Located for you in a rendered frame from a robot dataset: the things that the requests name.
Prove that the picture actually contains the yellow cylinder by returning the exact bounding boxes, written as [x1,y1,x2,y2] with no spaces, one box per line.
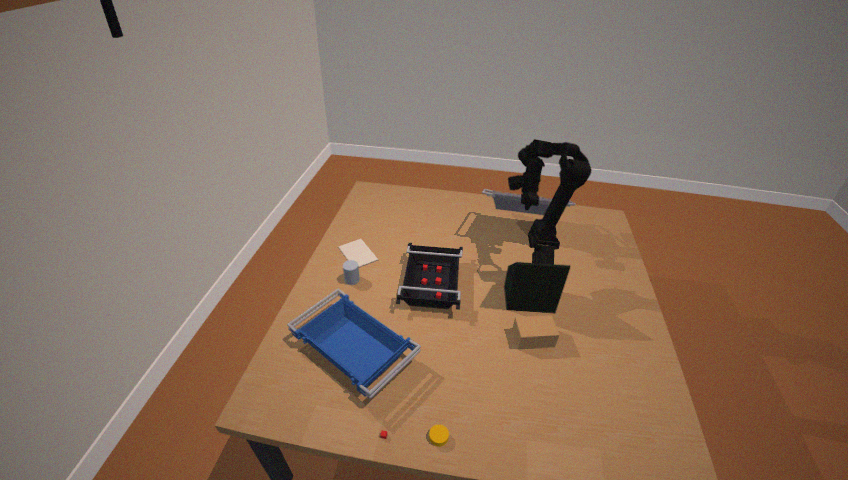
[429,425,449,447]

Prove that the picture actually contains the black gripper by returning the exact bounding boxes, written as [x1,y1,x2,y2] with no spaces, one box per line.
[521,172,540,210]

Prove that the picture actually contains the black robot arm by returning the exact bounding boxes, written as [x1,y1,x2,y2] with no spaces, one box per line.
[508,139,591,265]

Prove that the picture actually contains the grey cylinder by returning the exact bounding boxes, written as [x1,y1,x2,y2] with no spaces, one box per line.
[342,260,360,285]

